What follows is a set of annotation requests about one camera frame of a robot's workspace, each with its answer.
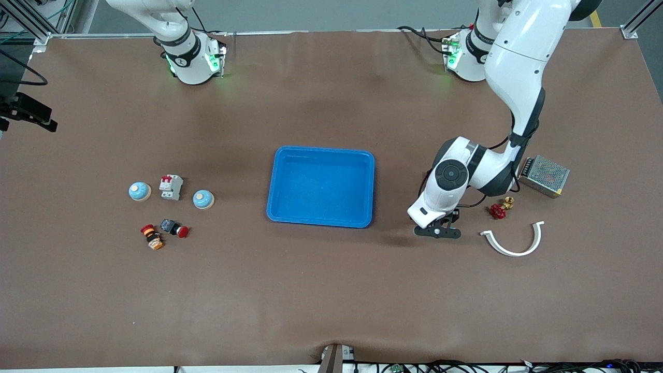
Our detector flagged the blue plastic tray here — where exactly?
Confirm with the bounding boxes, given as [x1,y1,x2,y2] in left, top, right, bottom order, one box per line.
[266,146,375,229]

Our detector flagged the metal mesh power supply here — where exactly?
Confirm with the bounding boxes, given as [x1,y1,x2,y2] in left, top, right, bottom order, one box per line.
[520,155,571,199]

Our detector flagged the black base cables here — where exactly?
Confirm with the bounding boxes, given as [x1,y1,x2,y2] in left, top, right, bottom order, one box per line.
[397,25,456,55]
[176,4,228,37]

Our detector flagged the brown camera mount bracket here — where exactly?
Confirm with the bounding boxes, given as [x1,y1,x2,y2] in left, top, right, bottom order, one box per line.
[317,343,356,373]

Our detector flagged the white circuit breaker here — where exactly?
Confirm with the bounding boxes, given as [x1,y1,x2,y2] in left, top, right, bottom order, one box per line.
[158,174,184,202]

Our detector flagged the red handle brass valve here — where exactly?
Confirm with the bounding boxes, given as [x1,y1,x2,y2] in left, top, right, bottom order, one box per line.
[489,196,515,220]

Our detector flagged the black right base cables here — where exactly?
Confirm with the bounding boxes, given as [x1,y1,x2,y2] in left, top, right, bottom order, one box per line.
[176,4,228,37]

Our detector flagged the aluminium frame post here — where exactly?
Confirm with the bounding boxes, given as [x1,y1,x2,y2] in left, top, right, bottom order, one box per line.
[0,0,78,52]
[622,0,663,39]

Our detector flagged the white curved plastic clamp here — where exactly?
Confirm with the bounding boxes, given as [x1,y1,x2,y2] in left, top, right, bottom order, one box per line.
[479,221,545,257]

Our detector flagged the red orange push button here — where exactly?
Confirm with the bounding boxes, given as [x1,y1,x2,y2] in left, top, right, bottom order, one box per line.
[140,224,165,251]

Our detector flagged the red mushroom button black body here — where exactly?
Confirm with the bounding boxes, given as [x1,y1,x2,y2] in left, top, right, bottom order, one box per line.
[160,219,190,239]

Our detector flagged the black left base cables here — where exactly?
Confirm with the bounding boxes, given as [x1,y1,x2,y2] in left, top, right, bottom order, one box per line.
[397,25,456,55]

